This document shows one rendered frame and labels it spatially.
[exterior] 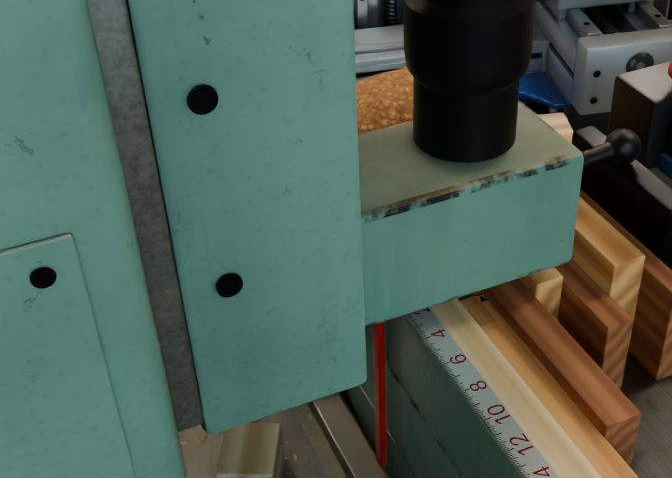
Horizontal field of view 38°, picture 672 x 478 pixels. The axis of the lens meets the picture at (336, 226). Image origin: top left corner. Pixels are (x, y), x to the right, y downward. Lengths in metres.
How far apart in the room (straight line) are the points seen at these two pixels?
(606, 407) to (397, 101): 0.34
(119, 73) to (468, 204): 0.20
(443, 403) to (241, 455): 0.16
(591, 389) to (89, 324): 0.26
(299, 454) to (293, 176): 0.31
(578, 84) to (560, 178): 0.73
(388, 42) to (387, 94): 0.55
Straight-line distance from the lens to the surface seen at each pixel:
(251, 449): 0.61
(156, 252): 0.37
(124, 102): 0.33
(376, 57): 1.26
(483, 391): 0.47
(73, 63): 0.29
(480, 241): 0.49
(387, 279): 0.47
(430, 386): 0.51
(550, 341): 0.52
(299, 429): 0.67
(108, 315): 0.33
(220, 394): 0.43
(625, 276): 0.54
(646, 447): 0.54
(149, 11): 0.33
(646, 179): 0.55
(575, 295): 0.54
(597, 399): 0.49
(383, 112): 0.74
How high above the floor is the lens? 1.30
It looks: 37 degrees down
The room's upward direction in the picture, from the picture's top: 3 degrees counter-clockwise
